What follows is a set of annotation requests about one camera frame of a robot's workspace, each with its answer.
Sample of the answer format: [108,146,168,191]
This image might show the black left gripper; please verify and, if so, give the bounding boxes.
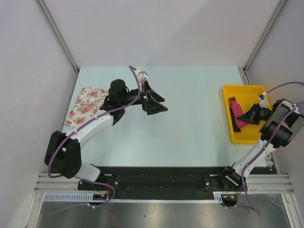
[120,81,167,115]

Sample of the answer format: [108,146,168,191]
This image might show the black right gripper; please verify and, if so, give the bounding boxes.
[237,103,275,125]

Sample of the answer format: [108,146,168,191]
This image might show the pink paper napkin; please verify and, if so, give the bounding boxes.
[230,100,248,129]

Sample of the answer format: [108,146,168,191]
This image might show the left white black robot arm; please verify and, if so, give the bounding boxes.
[44,79,168,190]

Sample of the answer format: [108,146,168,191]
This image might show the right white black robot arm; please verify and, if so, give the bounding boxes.
[219,99,304,191]

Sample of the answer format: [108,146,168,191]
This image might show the yellow plastic bin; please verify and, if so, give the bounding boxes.
[222,85,266,144]

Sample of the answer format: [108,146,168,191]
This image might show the gold iridescent spoon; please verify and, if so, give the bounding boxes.
[228,96,236,104]

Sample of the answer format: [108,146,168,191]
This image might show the floral patterned tray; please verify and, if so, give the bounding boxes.
[65,87,108,128]

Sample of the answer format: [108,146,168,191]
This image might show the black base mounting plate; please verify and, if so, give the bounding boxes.
[78,166,246,192]

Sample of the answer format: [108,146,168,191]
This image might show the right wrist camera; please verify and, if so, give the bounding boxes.
[258,92,271,109]

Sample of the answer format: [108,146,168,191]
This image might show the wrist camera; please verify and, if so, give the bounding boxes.
[137,71,149,84]
[258,92,271,109]

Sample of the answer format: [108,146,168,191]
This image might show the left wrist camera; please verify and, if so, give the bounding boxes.
[137,71,149,84]

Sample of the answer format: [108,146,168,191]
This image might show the white slotted cable duct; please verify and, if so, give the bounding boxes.
[44,192,222,203]

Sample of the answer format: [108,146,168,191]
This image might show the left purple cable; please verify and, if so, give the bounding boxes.
[45,66,143,216]

